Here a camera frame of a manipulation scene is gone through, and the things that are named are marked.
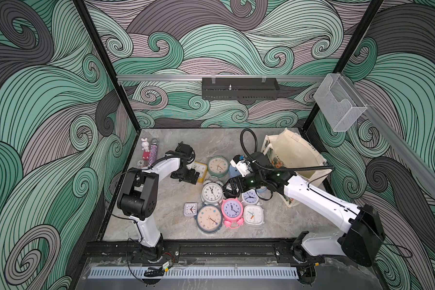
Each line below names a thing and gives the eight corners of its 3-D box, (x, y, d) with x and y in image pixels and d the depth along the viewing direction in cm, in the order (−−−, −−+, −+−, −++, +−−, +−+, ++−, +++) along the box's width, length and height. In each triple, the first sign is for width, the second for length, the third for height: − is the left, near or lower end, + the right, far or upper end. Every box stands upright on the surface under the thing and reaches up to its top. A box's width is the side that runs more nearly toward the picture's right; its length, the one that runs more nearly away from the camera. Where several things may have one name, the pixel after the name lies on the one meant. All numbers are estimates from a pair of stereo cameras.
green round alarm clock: (207, 177, 99) (207, 174, 96) (208, 158, 107) (207, 155, 105) (229, 177, 99) (230, 174, 96) (228, 158, 107) (229, 155, 105)
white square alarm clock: (244, 226, 82) (245, 224, 79) (242, 207, 88) (243, 204, 85) (264, 226, 82) (266, 224, 79) (261, 207, 88) (262, 204, 85)
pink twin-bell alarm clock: (221, 228, 82) (222, 226, 79) (221, 200, 90) (221, 197, 88) (243, 228, 82) (244, 226, 79) (241, 200, 90) (241, 197, 88)
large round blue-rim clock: (195, 233, 80) (195, 231, 78) (197, 207, 88) (196, 204, 86) (222, 233, 80) (223, 231, 78) (222, 207, 88) (222, 204, 86)
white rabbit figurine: (143, 160, 106) (139, 152, 100) (145, 146, 113) (141, 138, 107) (149, 160, 107) (145, 151, 100) (151, 146, 114) (147, 137, 107)
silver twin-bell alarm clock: (200, 205, 86) (200, 202, 84) (202, 178, 96) (201, 176, 94) (223, 205, 86) (223, 202, 84) (222, 178, 96) (222, 176, 94)
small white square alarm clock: (183, 216, 85) (182, 214, 83) (184, 204, 89) (184, 202, 87) (197, 216, 85) (196, 214, 83) (197, 204, 89) (197, 202, 87)
